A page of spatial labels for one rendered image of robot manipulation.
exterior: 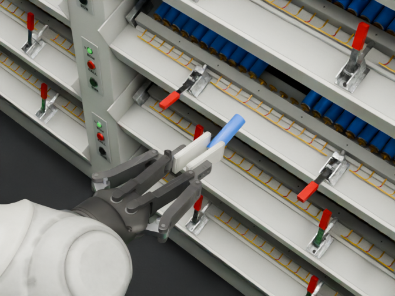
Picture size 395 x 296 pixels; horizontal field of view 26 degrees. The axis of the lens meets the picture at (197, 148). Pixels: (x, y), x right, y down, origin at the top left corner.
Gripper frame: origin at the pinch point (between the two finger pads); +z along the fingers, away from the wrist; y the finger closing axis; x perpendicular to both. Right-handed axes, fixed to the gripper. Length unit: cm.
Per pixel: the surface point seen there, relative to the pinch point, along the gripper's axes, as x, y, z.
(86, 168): -57, -50, 26
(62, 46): -24, -54, 24
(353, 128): -2.1, 10.3, 22.7
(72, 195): -61, -49, 21
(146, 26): -3.6, -28.4, 19.6
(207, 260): -57, -14, 26
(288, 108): -3.2, 0.4, 20.2
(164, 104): -6.5, -15.2, 10.2
